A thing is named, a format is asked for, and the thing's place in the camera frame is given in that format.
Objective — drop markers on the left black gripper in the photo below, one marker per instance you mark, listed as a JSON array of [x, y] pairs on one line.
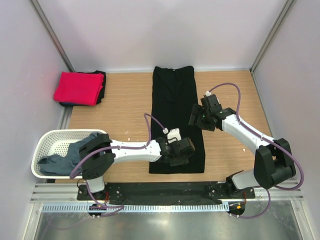
[[183, 160]]

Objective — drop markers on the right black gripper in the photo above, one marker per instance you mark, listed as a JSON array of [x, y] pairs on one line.
[[197, 111]]

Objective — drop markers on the black t shirt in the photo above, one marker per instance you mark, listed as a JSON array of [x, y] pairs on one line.
[[174, 93], [102, 85]]

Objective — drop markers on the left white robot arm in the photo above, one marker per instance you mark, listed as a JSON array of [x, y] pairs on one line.
[[100, 153]]

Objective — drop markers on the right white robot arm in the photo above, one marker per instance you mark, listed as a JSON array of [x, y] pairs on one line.
[[273, 162]]

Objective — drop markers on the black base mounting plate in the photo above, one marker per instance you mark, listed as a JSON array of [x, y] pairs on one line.
[[169, 193]]

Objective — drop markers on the folded red t shirt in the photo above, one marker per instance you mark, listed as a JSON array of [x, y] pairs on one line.
[[78, 87]]

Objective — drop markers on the white laundry basket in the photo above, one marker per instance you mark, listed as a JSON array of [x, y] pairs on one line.
[[57, 142]]

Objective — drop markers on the grey blue t shirt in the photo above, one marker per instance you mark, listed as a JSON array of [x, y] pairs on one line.
[[63, 165]]

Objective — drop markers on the folded black t shirt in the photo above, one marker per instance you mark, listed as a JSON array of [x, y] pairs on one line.
[[102, 85]]

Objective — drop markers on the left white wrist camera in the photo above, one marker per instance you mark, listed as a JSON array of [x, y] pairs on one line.
[[172, 135]]

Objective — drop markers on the slotted grey cable duct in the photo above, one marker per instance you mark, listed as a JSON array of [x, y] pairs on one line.
[[91, 208]]

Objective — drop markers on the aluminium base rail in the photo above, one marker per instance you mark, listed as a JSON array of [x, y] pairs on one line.
[[67, 193]]

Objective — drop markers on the right aluminium corner post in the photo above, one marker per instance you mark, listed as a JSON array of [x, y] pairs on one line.
[[280, 19]]

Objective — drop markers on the aluminium corner post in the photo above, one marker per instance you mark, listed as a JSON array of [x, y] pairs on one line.
[[51, 33], [280, 19]]

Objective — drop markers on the left aluminium corner post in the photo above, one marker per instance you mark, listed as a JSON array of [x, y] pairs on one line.
[[51, 33]]

